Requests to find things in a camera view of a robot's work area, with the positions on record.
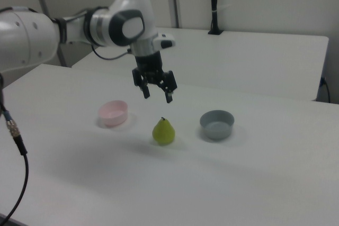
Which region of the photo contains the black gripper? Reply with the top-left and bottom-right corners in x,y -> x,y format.
131,51 -> 178,104

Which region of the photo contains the green pear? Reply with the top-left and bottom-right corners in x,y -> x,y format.
151,116 -> 176,147

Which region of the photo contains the pink plastic bowl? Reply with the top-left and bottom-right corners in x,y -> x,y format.
97,100 -> 129,128

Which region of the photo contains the grey plastic bowl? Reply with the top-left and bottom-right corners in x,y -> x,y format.
199,110 -> 236,140

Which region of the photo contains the black pole with clamp base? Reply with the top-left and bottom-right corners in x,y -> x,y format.
207,0 -> 225,35

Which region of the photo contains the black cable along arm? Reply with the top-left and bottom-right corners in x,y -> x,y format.
51,7 -> 133,60

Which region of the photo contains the black cable with metal connector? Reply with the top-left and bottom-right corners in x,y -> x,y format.
0,73 -> 29,221

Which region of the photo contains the black wall cable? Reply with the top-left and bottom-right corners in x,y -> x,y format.
319,77 -> 332,103

